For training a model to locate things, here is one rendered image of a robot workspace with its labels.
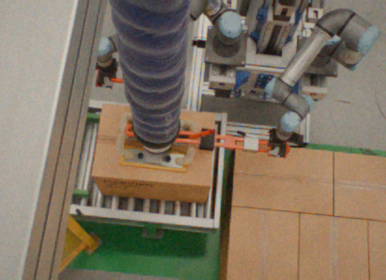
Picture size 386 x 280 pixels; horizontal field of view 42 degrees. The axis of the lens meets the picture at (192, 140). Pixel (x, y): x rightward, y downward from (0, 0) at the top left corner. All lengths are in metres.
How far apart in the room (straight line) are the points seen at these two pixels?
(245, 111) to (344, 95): 0.85
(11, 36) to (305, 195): 2.71
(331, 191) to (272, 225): 0.42
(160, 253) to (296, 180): 1.04
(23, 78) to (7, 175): 0.07
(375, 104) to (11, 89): 3.73
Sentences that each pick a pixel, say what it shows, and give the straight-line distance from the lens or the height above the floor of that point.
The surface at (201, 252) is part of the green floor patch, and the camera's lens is 3.40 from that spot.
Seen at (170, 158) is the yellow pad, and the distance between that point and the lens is 2.48.
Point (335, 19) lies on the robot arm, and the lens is 2.19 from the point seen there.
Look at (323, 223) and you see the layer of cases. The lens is 3.01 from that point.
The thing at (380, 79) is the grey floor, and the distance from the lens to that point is 4.12.
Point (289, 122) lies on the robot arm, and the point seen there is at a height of 1.43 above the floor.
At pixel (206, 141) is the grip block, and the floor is 1.10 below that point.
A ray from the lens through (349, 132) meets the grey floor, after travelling 3.84.
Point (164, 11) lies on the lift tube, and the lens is 1.35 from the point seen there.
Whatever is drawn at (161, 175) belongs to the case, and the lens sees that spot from 2.51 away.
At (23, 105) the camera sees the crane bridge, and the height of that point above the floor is 3.05.
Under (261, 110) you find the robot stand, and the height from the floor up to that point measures 0.21.
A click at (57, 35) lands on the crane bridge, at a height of 3.05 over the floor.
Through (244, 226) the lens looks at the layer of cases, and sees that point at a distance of 2.90.
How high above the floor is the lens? 3.37
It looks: 70 degrees down
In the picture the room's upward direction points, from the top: 8 degrees clockwise
